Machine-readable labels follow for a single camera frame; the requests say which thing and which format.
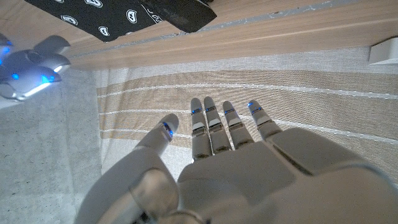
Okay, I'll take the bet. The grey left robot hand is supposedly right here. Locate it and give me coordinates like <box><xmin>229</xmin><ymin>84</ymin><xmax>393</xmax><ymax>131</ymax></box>
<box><xmin>74</xmin><ymin>95</ymin><xmax>398</xmax><ymax>224</ymax></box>

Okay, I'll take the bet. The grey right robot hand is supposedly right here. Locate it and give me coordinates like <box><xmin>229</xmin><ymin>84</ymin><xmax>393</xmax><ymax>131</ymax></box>
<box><xmin>0</xmin><ymin>32</ymin><xmax>72</xmax><ymax>102</ymax></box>

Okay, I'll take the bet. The black paisley bandana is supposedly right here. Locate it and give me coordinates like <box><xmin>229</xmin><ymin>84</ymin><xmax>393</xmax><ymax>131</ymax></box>
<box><xmin>24</xmin><ymin>0</ymin><xmax>218</xmax><ymax>43</ymax></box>

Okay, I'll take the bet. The beige striped backdrop cloth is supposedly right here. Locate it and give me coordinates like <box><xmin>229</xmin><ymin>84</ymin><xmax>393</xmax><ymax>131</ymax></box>
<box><xmin>93</xmin><ymin>46</ymin><xmax>398</xmax><ymax>184</ymax></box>

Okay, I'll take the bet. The white power strip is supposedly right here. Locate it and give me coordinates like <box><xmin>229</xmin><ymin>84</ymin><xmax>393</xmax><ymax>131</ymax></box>
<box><xmin>368</xmin><ymin>36</ymin><xmax>398</xmax><ymax>65</ymax></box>

